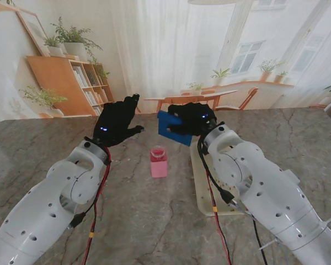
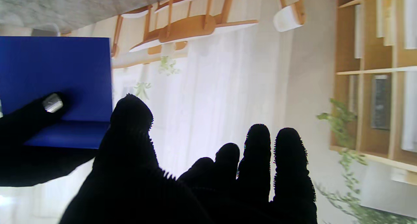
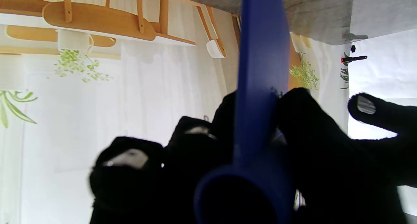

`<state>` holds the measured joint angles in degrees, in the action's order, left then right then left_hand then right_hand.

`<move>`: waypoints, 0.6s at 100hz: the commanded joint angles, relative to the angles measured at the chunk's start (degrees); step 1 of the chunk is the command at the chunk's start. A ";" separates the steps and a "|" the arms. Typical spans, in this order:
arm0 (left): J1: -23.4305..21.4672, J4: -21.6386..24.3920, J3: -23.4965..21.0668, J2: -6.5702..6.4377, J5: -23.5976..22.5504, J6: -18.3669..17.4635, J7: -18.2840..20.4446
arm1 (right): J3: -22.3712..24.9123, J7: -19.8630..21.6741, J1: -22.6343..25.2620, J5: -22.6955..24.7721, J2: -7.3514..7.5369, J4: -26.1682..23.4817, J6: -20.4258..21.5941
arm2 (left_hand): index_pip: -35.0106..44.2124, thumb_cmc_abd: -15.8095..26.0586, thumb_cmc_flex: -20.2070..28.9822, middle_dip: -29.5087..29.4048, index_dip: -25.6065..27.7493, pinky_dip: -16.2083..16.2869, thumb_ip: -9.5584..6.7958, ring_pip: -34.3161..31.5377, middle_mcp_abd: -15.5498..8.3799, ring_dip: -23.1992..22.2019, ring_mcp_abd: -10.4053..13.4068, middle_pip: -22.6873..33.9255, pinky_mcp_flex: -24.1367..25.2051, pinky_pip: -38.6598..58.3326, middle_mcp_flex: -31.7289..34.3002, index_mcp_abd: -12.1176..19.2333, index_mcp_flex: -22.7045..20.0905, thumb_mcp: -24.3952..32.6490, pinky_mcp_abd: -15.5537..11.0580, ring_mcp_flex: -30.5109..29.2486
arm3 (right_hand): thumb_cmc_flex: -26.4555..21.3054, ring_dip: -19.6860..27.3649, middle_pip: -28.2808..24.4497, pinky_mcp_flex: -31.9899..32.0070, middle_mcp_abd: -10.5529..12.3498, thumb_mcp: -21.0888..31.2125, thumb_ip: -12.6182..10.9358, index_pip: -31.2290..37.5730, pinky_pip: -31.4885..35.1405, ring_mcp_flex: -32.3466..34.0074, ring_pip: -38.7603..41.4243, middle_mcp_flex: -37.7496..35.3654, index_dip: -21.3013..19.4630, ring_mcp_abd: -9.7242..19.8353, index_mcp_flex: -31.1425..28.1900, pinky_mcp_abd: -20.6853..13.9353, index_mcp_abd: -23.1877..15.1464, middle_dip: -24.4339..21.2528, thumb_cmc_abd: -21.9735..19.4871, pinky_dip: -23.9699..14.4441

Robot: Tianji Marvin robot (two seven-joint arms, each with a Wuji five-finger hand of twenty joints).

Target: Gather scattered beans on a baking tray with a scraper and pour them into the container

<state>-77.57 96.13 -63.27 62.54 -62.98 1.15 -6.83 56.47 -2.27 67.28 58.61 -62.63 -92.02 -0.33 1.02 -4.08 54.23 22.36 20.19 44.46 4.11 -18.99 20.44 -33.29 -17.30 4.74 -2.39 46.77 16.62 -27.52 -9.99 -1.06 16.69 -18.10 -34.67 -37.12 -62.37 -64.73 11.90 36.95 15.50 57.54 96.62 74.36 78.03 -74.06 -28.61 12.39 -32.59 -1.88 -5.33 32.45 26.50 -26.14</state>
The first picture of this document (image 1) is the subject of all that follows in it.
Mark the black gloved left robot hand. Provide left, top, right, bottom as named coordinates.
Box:
left=92, top=93, right=146, bottom=147

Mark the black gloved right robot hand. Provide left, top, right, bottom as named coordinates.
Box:
left=167, top=102, right=218, bottom=137

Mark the blue plastic scraper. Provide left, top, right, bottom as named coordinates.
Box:
left=157, top=110, right=194, bottom=146

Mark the pink square jar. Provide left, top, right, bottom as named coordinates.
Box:
left=150, top=145, right=168, bottom=178

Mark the cream baking tray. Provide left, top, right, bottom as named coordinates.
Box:
left=189, top=145, right=254, bottom=216

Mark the wooden chair with slatted back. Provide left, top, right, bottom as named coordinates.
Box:
left=164, top=95, right=210, bottom=111

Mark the wooden dining table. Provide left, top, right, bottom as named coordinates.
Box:
left=143, top=89, right=239, bottom=114

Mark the small plant on dining table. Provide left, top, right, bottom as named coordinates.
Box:
left=188, top=82, right=205, bottom=97

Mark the green windowsill plant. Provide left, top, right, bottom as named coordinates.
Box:
left=210, top=67, right=232, bottom=86

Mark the trailing ivy plant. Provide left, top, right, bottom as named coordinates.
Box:
left=88, top=57, right=111, bottom=81

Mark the wooden chair with curved back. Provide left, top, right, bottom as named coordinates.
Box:
left=213, top=87, right=259, bottom=111

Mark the wooden bookshelf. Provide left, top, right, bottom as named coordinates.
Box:
left=26, top=56, right=119, bottom=116

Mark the leafy plant beside bookshelf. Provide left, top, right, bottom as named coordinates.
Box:
left=19, top=86, right=68, bottom=118

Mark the plant in terracotta pot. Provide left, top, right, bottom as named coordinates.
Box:
left=258, top=59, right=282, bottom=82

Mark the large plant in white pot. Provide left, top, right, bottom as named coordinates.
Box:
left=51, top=16, right=103, bottom=63

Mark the small windowsill pot plant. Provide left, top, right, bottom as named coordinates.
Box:
left=274, top=71, right=289, bottom=84

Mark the small plant in white pot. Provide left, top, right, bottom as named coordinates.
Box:
left=42, top=35, right=66, bottom=57

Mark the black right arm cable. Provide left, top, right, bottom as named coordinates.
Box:
left=197, top=136, right=267, bottom=265

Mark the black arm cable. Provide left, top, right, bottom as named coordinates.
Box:
left=67, top=154, right=111, bottom=230
left=197, top=136, right=267, bottom=265

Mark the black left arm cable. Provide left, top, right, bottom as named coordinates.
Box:
left=67, top=154, right=111, bottom=230

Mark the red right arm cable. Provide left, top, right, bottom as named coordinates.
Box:
left=206, top=168, right=232, bottom=265

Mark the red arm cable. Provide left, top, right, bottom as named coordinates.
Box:
left=82, top=147, right=113, bottom=265
left=206, top=168, right=232, bottom=265

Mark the red left arm cable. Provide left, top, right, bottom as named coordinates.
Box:
left=82, top=147, right=113, bottom=265

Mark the wooden picture frame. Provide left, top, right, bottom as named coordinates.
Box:
left=15, top=10, right=51, bottom=58

